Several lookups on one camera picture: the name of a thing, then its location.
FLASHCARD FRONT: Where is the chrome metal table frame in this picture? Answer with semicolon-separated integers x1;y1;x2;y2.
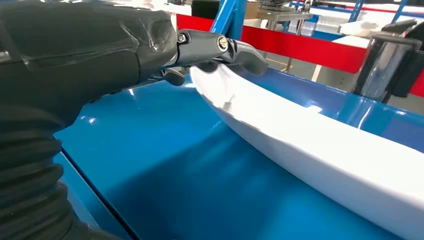
256;0;315;73

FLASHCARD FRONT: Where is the long blue steel shelf rack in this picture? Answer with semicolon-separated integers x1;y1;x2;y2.
52;0;424;240

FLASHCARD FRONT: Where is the black belt stanchion post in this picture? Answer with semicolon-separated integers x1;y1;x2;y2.
352;34;424;104

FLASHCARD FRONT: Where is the white panel table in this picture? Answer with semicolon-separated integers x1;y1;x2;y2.
112;0;193;17

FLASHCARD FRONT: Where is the white workbench table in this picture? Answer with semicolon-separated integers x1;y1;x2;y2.
332;34;376;50

